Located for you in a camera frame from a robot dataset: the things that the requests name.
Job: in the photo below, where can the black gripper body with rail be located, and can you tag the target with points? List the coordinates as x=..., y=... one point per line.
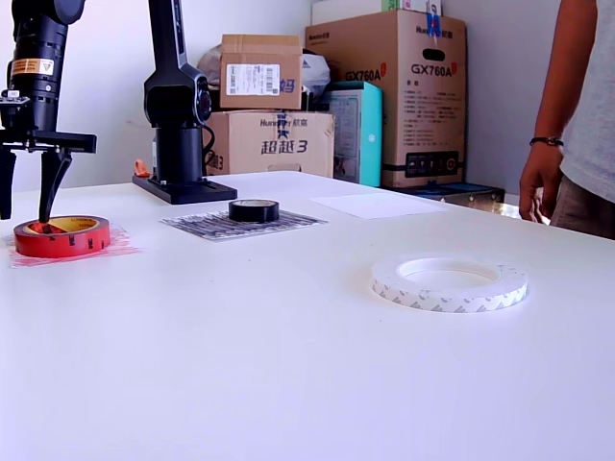
x=72, y=144

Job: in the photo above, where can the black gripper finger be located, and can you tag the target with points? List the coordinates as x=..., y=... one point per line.
x=50, y=182
x=6, y=182

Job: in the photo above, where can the red tape roll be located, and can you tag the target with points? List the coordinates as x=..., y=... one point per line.
x=62, y=245

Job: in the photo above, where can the black tape roll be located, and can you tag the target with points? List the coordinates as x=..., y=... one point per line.
x=253, y=213

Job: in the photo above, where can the white tape roll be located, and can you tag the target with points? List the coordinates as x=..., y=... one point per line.
x=447, y=305

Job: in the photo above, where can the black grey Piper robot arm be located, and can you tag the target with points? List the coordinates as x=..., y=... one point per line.
x=178, y=96

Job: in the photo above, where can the person's right forearm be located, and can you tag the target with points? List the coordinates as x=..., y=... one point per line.
x=562, y=72

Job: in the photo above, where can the person's right hand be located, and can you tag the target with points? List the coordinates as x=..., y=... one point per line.
x=540, y=182

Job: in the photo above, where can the orange clamp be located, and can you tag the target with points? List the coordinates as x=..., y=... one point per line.
x=140, y=169

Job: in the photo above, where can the red scribbled paper sheet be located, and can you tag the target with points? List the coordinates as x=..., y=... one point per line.
x=127, y=240

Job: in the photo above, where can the translucent plastic bag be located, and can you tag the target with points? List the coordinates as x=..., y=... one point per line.
x=211, y=65

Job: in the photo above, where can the cardboard box blue star print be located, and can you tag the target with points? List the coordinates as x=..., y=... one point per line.
x=250, y=144

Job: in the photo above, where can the small cardboard box shipping label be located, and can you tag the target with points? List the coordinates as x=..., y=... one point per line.
x=262, y=72

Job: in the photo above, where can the black scribbled paper sheet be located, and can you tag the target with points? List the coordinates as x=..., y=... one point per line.
x=298, y=223

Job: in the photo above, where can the grey bag triangle logo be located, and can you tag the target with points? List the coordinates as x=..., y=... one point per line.
x=314, y=69

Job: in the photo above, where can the teal product box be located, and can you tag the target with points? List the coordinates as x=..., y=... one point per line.
x=365, y=120

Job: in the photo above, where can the blank white paper sheet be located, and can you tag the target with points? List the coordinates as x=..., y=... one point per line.
x=379, y=206

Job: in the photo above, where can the green white small box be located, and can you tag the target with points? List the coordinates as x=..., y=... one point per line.
x=391, y=5

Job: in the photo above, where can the large GX760A cardboard box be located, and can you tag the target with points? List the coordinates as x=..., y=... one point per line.
x=432, y=120

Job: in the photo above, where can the pink white small box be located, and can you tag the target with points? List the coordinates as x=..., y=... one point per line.
x=413, y=4

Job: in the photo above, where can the blue clip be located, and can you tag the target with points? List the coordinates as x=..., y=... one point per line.
x=433, y=24

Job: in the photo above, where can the dark metallic case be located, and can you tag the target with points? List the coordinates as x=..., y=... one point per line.
x=461, y=197

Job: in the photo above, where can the person torso grey t-shirt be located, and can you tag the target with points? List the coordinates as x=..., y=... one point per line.
x=591, y=144

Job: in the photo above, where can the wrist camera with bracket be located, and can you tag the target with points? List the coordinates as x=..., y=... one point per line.
x=12, y=108

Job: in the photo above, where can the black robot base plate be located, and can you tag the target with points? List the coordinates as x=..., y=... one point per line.
x=202, y=194

